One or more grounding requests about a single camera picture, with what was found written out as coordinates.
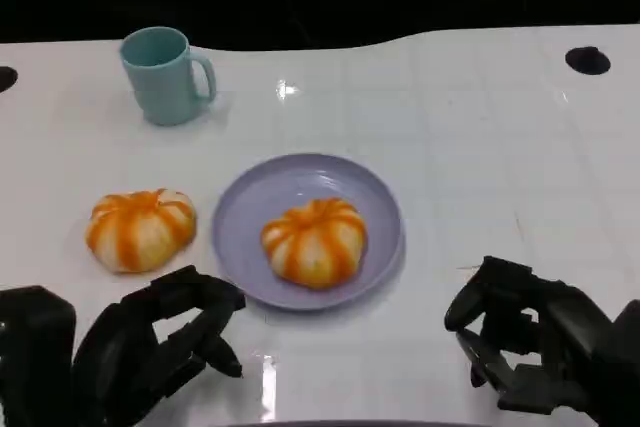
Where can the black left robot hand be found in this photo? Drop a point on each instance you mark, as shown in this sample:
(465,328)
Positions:
(120,357)

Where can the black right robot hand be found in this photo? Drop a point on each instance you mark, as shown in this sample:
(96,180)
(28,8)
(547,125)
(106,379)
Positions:
(570,332)

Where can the orange white toy bread roll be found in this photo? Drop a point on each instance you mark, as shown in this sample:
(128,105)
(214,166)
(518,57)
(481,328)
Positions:
(140,234)
(315,247)

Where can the lilac plate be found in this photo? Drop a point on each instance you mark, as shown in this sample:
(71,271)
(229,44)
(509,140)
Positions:
(240,227)

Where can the pale green mug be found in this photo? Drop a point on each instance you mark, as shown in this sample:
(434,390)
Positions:
(159,92)

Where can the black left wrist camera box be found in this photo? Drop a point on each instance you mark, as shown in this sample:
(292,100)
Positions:
(35,357)

